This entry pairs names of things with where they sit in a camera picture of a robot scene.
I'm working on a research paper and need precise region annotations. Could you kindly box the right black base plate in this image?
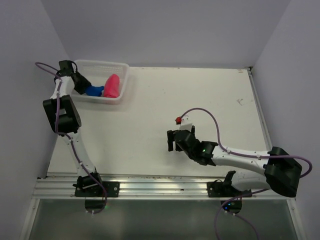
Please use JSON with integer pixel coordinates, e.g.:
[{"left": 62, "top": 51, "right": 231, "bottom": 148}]
[{"left": 206, "top": 179, "right": 252, "bottom": 198}]

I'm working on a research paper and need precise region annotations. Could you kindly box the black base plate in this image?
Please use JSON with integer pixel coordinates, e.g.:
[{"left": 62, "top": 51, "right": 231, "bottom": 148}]
[
  {"left": 72, "top": 181, "right": 120, "bottom": 198},
  {"left": 206, "top": 179, "right": 252, "bottom": 198}
]

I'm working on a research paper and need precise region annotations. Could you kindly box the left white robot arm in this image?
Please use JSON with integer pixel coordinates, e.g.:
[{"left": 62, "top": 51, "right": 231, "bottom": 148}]
[{"left": 42, "top": 60, "right": 106, "bottom": 197}]

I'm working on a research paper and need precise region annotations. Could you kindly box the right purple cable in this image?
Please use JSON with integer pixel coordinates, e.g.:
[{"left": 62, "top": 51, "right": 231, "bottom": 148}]
[{"left": 179, "top": 107, "right": 313, "bottom": 240}]

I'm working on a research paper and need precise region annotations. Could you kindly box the blue microfiber towel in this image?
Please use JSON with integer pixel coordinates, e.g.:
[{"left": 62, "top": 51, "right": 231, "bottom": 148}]
[{"left": 84, "top": 85, "right": 104, "bottom": 97}]

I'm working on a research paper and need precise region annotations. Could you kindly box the aluminium mounting rail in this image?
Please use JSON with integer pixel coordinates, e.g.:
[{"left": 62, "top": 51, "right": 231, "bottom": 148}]
[{"left": 32, "top": 174, "right": 296, "bottom": 200}]

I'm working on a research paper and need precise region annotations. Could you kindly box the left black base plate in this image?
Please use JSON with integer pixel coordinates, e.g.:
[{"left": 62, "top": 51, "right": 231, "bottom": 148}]
[{"left": 72, "top": 181, "right": 120, "bottom": 198}]

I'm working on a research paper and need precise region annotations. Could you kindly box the pink microfiber towel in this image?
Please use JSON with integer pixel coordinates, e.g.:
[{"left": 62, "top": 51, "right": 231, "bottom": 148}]
[{"left": 103, "top": 74, "right": 120, "bottom": 98}]

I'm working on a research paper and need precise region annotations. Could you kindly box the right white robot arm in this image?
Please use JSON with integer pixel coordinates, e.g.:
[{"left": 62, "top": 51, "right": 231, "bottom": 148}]
[{"left": 166, "top": 126, "right": 302, "bottom": 198}]

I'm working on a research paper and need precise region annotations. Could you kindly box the white plastic basket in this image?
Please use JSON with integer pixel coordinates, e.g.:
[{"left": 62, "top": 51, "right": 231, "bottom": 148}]
[{"left": 71, "top": 59, "right": 130, "bottom": 105}]

